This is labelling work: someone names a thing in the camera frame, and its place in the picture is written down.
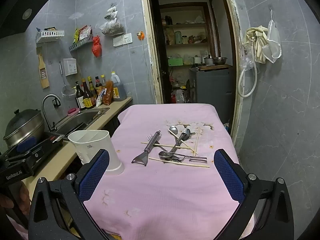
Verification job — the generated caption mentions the metal strainer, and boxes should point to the metal strainer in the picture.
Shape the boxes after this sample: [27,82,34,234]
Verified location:
[59,61,76,97]

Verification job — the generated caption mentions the brown bottle with yellow cap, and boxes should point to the brown bottle with yellow cap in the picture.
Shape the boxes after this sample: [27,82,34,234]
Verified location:
[88,76,98,105]

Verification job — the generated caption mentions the clear bag of dried goods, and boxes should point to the clear bag of dried goods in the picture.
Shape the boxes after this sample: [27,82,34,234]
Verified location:
[99,17,125,36]

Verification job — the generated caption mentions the orange snack bag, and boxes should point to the orange snack bag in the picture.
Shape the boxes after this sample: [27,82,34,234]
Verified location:
[102,81,114,106]

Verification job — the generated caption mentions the metal fork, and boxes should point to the metal fork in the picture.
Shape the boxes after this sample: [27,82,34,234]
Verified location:
[146,134,162,145]

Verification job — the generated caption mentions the dark bottle with red label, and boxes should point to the dark bottle with red label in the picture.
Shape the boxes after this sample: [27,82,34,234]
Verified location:
[95,76,103,96]

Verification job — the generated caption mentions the metal spoon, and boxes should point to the metal spoon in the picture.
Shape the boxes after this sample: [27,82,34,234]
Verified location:
[170,128,197,153]
[169,126,184,143]
[158,151,189,160]

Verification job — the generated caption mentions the small clear plastic bag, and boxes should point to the small clear plastic bag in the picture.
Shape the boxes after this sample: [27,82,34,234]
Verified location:
[104,5,118,20]

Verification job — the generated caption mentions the steel wok with lid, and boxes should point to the steel wok with lid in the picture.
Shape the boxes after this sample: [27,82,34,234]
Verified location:
[3,109,46,149]

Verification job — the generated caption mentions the dark sauce bottle with pump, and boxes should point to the dark sauce bottle with pump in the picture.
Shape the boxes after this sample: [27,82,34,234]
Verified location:
[75,81,87,110]

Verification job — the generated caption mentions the red seasoning packets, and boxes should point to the red seasoning packets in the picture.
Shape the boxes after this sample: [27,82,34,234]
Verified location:
[78,25,92,42]

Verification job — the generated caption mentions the white plastic utensil cup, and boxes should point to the white plastic utensil cup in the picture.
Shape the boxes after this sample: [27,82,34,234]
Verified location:
[68,130,125,175]

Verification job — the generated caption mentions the wooden grater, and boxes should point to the wooden grater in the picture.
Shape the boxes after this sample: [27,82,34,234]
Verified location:
[37,47,50,89]

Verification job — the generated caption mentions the dark sauce bottle yellow label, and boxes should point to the dark sauce bottle yellow label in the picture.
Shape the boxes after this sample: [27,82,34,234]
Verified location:
[82,78,94,109]

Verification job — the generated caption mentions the wooden door frame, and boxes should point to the wooden door frame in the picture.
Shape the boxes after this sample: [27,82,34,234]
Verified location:
[139,0,247,152]

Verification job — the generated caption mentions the crumpled clear plastic bag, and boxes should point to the crumpled clear plastic bag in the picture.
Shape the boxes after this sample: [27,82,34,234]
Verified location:
[239,44,254,71]

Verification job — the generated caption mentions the red plastic bag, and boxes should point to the red plastic bag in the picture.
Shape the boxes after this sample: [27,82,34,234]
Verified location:
[92,35,103,58]

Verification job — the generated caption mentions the black stove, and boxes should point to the black stove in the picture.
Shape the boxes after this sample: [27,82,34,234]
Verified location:
[31,132,66,176]

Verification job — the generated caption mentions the pink cloth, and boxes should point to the pink cloth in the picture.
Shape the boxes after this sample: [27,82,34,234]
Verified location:
[84,103,255,238]

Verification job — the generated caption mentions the metal faucet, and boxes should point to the metal faucet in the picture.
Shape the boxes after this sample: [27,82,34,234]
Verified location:
[41,94,61,132]

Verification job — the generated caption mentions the black range hood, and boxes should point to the black range hood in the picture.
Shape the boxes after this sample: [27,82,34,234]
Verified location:
[0,0,55,40]

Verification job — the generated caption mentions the grey cabinet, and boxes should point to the grey cabinet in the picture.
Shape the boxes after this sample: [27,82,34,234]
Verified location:
[189,66,234,131]

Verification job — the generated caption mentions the grey wall rack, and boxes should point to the grey wall rack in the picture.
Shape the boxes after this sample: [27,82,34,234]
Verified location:
[69,35,94,52]

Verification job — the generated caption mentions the metal peeler with wire handle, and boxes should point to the metal peeler with wire handle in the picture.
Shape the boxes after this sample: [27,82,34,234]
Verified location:
[172,156,208,163]

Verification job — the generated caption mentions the steel sink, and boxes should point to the steel sink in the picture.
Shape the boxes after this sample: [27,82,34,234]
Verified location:
[53,107,110,141]

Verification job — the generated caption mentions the white wall box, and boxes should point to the white wall box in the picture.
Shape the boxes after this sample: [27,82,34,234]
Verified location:
[63,58,77,77]

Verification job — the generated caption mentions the white wall basket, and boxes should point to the white wall basket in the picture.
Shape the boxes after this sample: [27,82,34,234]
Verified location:
[36,29,65,44]

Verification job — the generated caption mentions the wooden shelf unit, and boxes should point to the wooden shelf unit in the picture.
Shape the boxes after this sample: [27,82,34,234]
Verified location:
[158,2,213,68]

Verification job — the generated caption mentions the person's left hand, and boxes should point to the person's left hand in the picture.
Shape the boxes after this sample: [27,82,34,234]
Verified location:
[0,181,32,217]

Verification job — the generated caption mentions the white hose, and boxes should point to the white hose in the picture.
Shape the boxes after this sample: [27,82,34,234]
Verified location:
[237,39,258,98]

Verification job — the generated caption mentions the metal peeler with round handle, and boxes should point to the metal peeler with round handle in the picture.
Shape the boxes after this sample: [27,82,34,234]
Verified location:
[132,131,161,167]

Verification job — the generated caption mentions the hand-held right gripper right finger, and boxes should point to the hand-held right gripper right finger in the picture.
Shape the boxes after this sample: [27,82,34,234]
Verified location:
[213,149,294,240]

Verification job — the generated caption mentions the beige kitchen counter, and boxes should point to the beige kitchen counter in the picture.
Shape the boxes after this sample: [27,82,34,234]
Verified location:
[26,97,133,200]

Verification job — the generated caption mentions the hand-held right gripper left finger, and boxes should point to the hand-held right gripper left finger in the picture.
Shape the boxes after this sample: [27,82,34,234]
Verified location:
[28,149,110,240]

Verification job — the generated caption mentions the white wall socket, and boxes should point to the white wall socket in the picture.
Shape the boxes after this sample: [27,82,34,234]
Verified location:
[113,33,132,47]

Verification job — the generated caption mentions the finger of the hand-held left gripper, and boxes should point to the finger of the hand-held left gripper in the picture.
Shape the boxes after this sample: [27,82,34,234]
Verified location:
[5,151,38,172]
[0,136,40,159]

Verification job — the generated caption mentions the wooden cutting board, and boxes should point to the wooden cutting board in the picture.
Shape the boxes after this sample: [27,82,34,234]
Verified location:
[191,64,233,71]

